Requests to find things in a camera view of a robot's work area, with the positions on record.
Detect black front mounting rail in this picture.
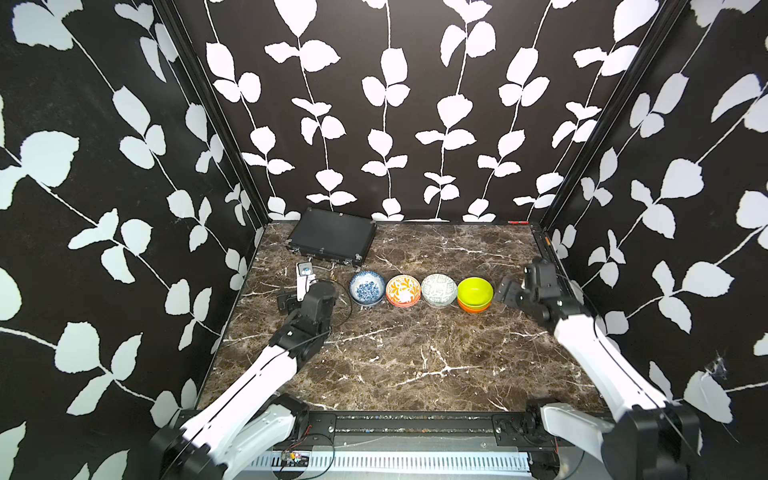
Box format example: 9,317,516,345
276,410,570,450

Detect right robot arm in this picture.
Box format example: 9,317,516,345
494,257,701,479

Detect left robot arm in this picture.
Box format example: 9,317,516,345
142,280,338,479

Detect orange plastic bowl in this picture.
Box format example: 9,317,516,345
458,301,491,313

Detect lime green bowl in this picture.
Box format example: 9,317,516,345
457,277,494,308

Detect black hard carrying case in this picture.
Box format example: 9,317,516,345
286,207,377,266

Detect white perforated cable tray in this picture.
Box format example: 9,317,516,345
244,451,531,477

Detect blue floral bowl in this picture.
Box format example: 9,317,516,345
348,271,386,307

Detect orange leaf patterned bowl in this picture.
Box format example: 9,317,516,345
385,274,422,308

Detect small circuit board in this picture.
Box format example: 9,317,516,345
280,452,309,469

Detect pale green patterned bowl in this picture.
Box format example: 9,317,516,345
421,273,458,308

